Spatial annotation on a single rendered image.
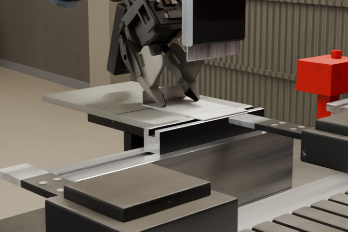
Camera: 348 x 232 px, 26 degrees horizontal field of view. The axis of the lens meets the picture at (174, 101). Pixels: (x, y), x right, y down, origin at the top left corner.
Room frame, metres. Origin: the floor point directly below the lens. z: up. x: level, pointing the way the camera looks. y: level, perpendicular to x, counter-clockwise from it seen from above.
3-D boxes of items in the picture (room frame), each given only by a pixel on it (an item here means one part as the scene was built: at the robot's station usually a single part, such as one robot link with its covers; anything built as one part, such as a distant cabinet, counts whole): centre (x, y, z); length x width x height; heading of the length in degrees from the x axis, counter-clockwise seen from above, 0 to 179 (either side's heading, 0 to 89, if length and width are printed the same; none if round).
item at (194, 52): (1.00, -0.05, 1.13); 0.10 x 0.02 x 0.10; 133
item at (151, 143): (0.99, -0.04, 0.98); 0.20 x 0.03 x 0.03; 133
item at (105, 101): (1.11, 0.05, 1.00); 0.26 x 0.18 x 0.01; 43
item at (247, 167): (0.96, -0.01, 0.92); 0.39 x 0.06 x 0.10; 133
